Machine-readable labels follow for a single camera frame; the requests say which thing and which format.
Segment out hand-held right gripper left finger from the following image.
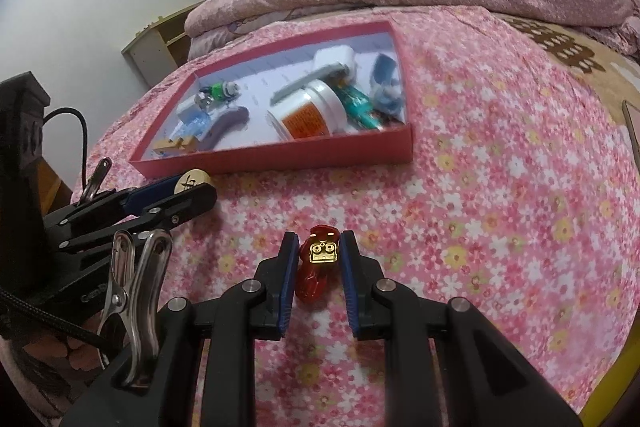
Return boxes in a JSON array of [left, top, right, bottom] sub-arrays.
[[60, 231, 301, 427]]

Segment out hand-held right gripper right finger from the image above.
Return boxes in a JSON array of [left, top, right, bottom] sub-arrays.
[[340, 229, 583, 427]]

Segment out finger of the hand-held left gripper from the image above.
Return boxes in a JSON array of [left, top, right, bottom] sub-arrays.
[[42, 174, 183, 238], [60, 183, 218, 255]]

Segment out red and gold helmet toy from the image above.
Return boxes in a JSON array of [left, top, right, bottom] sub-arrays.
[[294, 224, 343, 305]]

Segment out round gold disc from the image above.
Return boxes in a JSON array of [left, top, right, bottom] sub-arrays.
[[175, 168, 212, 195]]

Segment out red shallow cardboard box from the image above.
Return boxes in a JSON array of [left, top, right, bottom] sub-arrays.
[[129, 21, 416, 180]]

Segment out white orange-label pill bottle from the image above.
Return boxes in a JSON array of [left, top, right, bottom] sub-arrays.
[[266, 79, 348, 142]]

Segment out light blue plastic handle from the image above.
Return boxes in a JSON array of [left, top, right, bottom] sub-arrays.
[[270, 63, 351, 105]]

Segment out white square plastic case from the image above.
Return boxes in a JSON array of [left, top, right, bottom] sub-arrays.
[[313, 47, 357, 80]]

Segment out person's left hand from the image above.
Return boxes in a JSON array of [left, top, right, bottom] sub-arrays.
[[20, 307, 106, 373]]

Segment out small silver metal clip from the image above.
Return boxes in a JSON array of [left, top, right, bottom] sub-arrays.
[[80, 157, 113, 202]]

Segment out small gold wooden piece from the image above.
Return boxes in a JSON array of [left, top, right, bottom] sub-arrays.
[[152, 137, 197, 155]]

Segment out silver metal spring clip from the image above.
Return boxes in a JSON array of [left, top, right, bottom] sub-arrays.
[[97, 228, 173, 389]]

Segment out small green plastic toy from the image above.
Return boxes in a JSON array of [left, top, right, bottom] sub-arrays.
[[195, 82, 241, 110]]

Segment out low wooden shelf unit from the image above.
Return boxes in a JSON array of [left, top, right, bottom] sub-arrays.
[[121, 4, 206, 90]]

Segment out teal patterned lighter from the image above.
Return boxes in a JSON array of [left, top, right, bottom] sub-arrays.
[[335, 84, 386, 130]]

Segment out blue and white plastic item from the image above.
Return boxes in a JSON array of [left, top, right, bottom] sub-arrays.
[[371, 53, 405, 118]]

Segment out pink smartphone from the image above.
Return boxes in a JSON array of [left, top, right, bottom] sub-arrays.
[[621, 99, 640, 158]]

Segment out thin black cable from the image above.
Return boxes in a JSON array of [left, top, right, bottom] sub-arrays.
[[42, 107, 90, 188]]

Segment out purple plastic handle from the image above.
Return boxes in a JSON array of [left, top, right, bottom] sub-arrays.
[[200, 105, 250, 152]]

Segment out black braided cable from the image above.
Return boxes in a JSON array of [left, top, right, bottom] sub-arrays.
[[0, 287, 111, 353]]

